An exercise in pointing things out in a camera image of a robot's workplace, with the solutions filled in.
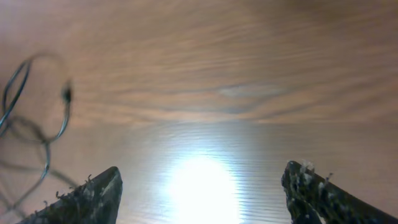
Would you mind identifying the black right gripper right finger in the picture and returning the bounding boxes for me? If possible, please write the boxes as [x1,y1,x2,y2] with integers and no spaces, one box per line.
[281,161,397,224]

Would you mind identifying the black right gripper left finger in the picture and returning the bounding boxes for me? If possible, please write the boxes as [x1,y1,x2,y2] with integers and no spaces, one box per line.
[18,166,123,224]

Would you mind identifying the black cable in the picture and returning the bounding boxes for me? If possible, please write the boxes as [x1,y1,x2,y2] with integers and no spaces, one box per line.
[0,52,78,218]

